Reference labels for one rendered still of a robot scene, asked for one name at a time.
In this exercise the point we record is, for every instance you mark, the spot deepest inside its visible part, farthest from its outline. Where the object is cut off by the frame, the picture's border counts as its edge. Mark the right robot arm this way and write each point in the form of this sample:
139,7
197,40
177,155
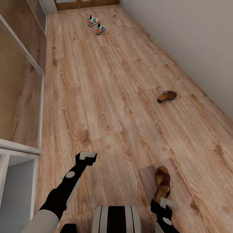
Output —
164,214

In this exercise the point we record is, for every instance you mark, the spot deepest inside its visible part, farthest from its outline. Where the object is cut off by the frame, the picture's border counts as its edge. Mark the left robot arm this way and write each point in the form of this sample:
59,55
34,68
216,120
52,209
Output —
47,218

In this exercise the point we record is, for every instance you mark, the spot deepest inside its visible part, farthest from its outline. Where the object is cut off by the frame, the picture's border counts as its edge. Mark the sandal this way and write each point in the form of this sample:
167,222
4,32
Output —
162,177
170,95

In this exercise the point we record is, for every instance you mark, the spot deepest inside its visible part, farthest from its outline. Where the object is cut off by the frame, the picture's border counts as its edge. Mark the gym shoe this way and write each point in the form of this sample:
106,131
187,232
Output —
92,20
99,28

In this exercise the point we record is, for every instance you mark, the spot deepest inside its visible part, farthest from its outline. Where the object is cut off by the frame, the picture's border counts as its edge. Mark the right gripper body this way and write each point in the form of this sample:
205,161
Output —
156,208

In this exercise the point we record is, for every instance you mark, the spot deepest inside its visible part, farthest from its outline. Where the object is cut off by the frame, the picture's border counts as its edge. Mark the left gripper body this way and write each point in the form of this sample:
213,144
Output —
85,162

